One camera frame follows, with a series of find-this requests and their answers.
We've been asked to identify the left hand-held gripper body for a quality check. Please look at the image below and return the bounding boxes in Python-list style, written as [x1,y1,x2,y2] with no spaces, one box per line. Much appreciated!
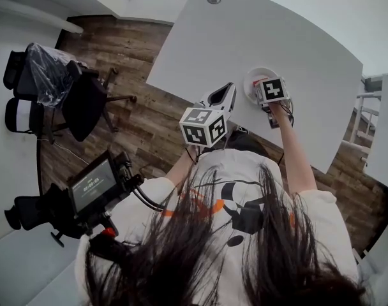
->
[179,101,235,149]

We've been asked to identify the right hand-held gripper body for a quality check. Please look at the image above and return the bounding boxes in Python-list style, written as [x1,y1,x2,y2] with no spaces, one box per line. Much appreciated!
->
[255,76,292,110]

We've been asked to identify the white round plate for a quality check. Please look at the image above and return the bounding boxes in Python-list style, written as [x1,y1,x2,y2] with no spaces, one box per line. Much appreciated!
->
[242,66,290,107]

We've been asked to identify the person's right forearm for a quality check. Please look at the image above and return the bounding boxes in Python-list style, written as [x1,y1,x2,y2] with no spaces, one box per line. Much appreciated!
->
[269,102,319,196]

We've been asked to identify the person's left forearm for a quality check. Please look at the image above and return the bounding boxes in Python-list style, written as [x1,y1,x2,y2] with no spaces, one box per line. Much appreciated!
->
[164,146,203,189]

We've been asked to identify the person's dark trousers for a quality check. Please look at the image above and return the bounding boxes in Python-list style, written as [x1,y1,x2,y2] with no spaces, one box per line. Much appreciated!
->
[227,128,275,159]

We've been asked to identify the person's white printed shirt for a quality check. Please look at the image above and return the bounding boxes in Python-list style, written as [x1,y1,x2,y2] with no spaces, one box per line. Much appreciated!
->
[73,148,361,306]

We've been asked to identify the white table with grommet hole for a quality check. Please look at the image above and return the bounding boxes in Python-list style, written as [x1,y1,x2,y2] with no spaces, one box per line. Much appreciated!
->
[145,0,364,175]

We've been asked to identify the black plastic-wrapped office chair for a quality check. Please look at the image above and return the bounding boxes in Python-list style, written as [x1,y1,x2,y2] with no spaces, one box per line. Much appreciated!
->
[3,42,138,143]

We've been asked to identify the white table with crossed legs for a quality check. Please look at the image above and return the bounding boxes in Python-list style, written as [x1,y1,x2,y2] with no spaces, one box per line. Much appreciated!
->
[339,73,388,194]

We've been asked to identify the black monitor screen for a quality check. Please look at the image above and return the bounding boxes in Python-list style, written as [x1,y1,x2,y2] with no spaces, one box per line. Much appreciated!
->
[67,149,122,218]

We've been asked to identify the black and white folding chair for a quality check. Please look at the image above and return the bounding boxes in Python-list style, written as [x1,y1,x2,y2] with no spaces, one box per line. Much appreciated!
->
[4,98,56,145]

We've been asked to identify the black monitor mount rig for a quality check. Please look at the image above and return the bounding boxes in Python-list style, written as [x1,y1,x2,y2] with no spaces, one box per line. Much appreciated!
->
[73,150,146,245]

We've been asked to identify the black rig cable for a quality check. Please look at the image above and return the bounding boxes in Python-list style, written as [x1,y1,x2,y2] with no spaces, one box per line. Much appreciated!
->
[132,182,167,212]

